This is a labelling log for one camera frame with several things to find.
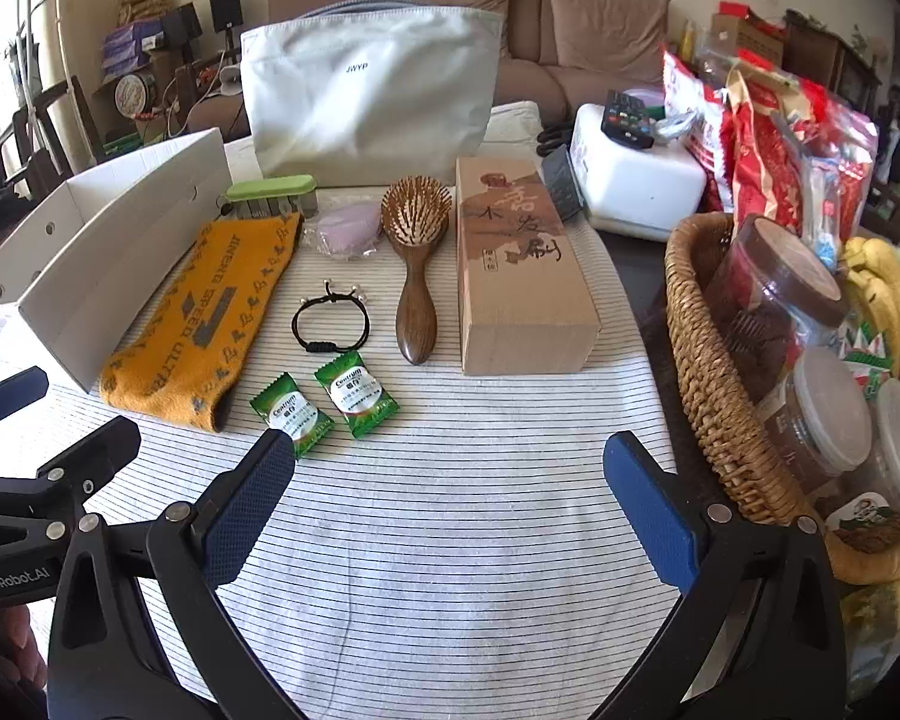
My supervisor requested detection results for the green white sachet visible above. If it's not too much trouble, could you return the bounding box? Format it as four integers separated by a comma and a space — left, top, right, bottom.
840, 319, 897, 398

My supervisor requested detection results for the person's left hand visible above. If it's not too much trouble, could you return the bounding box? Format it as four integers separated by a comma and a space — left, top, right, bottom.
0, 604, 52, 720

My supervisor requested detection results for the brown printed carton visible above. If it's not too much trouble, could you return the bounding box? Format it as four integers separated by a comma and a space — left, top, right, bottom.
455, 156, 602, 376

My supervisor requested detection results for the orange patterned towel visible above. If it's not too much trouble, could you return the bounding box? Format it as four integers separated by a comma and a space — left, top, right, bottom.
99, 211, 305, 434

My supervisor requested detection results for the green candy packet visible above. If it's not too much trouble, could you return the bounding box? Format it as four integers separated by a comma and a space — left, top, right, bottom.
313, 351, 398, 440
250, 373, 331, 460

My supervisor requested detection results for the brown sofa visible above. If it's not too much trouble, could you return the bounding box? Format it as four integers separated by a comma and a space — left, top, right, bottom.
268, 0, 695, 147

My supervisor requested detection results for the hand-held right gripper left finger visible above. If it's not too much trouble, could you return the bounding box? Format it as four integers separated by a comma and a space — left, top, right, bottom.
45, 427, 323, 720

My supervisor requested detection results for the black remote control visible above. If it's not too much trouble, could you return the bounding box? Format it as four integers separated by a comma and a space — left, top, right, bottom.
600, 88, 657, 149

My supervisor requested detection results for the purple cardboard box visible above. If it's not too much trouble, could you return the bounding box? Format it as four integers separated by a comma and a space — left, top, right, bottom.
103, 19, 167, 76

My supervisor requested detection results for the brown cardboard box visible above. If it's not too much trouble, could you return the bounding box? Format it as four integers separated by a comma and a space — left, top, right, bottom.
712, 13, 786, 68

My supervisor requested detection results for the round metal tin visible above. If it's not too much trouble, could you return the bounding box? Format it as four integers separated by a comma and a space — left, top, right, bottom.
115, 73, 157, 119

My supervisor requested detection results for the black cord bracelet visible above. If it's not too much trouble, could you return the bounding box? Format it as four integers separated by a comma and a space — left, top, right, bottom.
292, 279, 371, 355

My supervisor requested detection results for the white plastic case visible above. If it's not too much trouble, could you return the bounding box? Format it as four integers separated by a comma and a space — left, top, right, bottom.
570, 103, 710, 237

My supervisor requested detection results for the brown lid plastic jar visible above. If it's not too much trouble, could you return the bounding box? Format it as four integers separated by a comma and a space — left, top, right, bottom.
701, 214, 852, 391

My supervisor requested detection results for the wooden hairbrush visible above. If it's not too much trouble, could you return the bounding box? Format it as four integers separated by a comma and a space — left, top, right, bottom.
380, 176, 455, 366

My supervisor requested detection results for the dark wooden cabinet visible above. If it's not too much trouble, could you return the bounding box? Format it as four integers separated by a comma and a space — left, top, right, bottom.
784, 11, 884, 121

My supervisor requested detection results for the purple sponge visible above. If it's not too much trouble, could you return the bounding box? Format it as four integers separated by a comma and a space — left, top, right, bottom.
304, 195, 387, 256

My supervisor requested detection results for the dark wooden chair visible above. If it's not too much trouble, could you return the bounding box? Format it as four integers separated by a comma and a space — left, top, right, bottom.
34, 79, 110, 166

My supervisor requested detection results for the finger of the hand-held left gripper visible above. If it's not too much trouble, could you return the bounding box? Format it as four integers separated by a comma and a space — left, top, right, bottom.
0, 366, 50, 451
0, 415, 142, 537

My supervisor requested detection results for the bunch of bananas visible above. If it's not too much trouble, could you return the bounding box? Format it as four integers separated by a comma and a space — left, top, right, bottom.
840, 236, 900, 383

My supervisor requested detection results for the clear plastic bag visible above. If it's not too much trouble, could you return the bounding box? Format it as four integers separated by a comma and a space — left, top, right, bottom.
799, 86, 880, 271

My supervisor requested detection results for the white cardboard box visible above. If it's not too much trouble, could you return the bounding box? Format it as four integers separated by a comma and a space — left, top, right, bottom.
0, 127, 233, 395

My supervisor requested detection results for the wicker basket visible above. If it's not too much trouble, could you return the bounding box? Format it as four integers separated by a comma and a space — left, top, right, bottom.
664, 211, 900, 586

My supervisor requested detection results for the brown sofa cushion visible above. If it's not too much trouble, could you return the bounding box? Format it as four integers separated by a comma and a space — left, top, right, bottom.
381, 0, 522, 57
544, 0, 672, 65

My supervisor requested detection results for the red white snack bag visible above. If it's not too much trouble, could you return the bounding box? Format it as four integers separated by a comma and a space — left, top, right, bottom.
660, 49, 728, 215

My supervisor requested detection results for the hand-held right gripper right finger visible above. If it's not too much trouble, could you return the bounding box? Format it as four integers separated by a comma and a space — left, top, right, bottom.
592, 431, 848, 720

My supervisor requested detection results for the grey fabric pouch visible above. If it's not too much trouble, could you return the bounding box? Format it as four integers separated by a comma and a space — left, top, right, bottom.
238, 11, 507, 188

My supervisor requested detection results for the green lidded container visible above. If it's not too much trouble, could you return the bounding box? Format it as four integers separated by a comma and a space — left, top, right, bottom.
221, 174, 320, 220

